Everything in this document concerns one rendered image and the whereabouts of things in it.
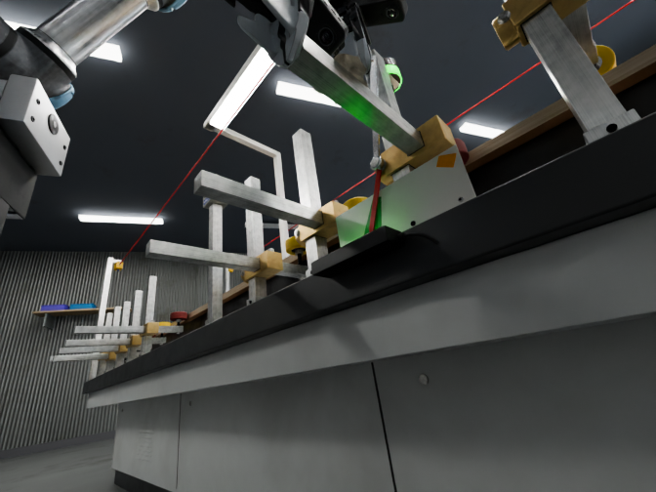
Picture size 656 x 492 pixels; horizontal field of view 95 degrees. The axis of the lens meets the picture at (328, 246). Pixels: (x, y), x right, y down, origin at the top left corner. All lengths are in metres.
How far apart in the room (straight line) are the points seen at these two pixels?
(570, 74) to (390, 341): 0.44
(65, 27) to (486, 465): 1.23
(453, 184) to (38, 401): 7.33
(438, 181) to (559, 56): 0.20
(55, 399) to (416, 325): 7.12
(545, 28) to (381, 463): 0.86
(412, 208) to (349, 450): 0.64
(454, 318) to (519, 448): 0.29
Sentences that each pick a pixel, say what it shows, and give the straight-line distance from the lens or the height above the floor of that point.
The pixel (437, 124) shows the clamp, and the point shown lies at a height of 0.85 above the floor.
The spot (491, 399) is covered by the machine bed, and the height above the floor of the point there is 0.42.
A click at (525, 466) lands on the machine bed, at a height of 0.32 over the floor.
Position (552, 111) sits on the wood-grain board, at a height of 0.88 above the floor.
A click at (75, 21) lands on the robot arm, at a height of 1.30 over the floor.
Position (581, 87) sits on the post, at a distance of 0.51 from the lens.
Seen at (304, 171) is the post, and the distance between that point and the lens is 0.76.
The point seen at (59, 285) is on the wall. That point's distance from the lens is 7.82.
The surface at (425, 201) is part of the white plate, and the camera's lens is 0.50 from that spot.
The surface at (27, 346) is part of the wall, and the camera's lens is 7.67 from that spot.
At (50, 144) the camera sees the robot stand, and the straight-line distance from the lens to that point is 0.71.
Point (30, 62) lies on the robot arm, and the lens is 0.96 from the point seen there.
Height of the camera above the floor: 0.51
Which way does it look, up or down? 23 degrees up
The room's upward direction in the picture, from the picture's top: 9 degrees counter-clockwise
